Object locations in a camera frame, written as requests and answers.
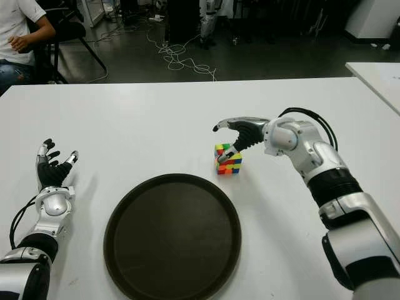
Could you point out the left silver black robot arm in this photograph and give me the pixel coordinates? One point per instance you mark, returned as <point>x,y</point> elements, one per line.
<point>53,206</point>

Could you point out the white cabinet with black base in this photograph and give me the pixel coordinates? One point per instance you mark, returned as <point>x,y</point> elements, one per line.
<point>372,18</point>

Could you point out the multicoloured Rubik's cube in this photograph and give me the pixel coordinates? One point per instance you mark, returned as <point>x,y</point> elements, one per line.
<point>231,167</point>

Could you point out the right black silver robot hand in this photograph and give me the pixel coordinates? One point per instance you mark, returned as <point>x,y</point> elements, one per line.
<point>250,134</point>

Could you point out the seated person in white shirt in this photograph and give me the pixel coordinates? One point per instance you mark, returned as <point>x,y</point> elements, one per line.
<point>14,25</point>

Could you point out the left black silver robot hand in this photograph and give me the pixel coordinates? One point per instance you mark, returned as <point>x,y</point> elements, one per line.
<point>50,175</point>

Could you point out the white side table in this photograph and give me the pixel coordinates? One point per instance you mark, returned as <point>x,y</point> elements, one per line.
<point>375,81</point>

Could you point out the white paper sheet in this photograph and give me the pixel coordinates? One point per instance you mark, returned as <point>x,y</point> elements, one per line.
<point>392,81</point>

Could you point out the silver humanoid robot legs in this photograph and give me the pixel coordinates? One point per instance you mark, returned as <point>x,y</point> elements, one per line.
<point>207,25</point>

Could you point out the round dark brown plate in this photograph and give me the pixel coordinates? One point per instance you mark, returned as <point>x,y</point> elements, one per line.
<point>172,237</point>

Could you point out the white power strip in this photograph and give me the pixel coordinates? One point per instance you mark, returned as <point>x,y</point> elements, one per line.
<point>155,19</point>

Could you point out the right silver black robot arm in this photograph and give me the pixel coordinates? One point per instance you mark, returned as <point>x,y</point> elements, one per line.
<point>284,137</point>

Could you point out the white framed board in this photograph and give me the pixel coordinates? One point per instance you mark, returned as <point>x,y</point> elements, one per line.
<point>93,12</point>

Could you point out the black office chair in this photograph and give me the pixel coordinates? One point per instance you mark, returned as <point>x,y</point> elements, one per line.
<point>68,31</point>

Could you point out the white paper scrap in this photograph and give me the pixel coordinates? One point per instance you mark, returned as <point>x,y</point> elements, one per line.
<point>386,47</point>

